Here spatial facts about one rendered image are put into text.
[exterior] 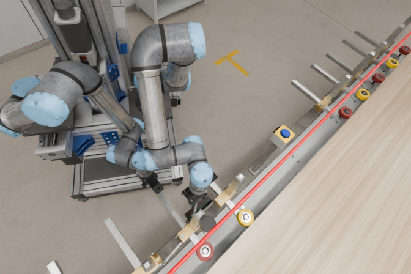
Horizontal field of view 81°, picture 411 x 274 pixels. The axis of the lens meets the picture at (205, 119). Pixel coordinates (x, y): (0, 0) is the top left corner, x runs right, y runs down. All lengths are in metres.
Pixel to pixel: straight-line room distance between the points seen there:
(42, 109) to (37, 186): 1.72
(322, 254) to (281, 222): 0.22
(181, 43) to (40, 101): 0.44
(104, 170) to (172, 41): 1.53
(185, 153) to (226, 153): 1.53
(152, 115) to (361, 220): 1.21
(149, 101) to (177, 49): 0.19
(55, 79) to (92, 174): 1.38
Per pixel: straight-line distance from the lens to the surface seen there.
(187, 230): 1.28
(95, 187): 2.08
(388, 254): 1.62
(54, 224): 2.36
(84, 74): 0.89
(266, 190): 1.67
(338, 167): 1.61
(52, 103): 0.82
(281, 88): 3.00
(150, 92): 0.79
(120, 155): 1.09
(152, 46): 0.77
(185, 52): 0.79
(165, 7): 3.53
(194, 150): 0.87
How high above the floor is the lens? 2.15
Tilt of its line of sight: 59 degrees down
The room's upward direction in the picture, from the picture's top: 12 degrees clockwise
